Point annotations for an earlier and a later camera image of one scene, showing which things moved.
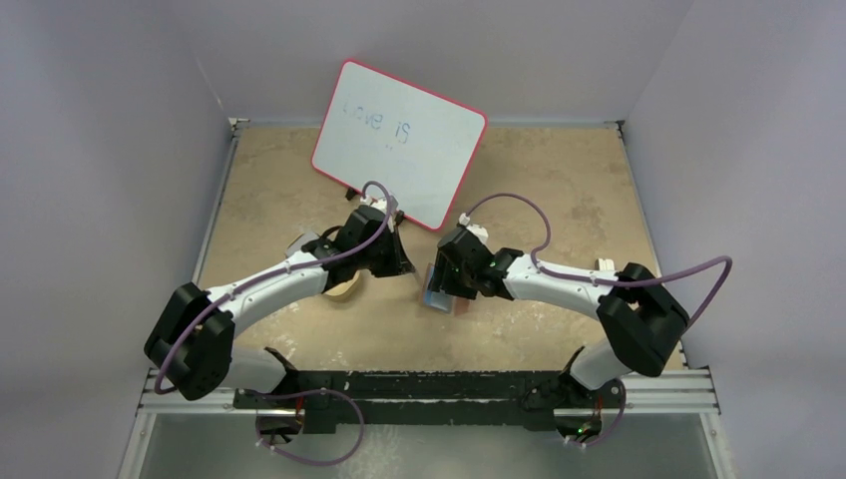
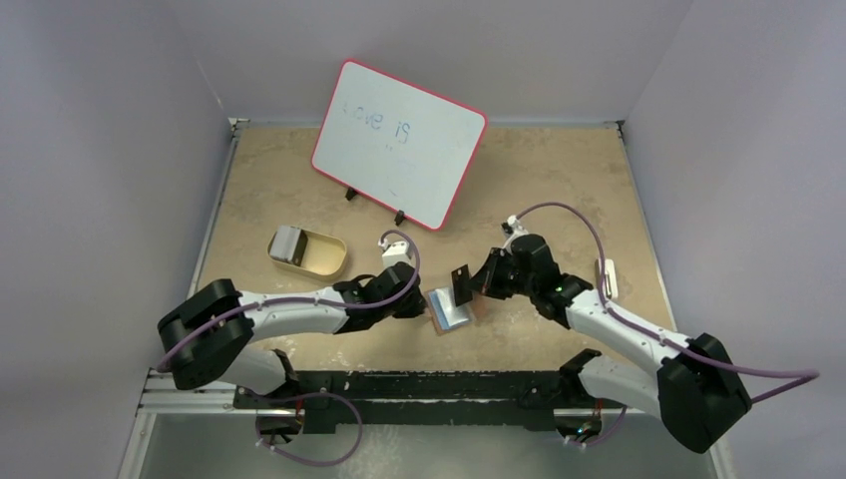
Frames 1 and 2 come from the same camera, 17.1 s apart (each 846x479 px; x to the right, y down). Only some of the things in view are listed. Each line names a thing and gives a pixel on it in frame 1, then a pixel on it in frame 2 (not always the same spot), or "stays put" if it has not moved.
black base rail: (532, 397) stays put
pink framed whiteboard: (378, 129) stays put
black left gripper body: (382, 259) -> (409, 308)
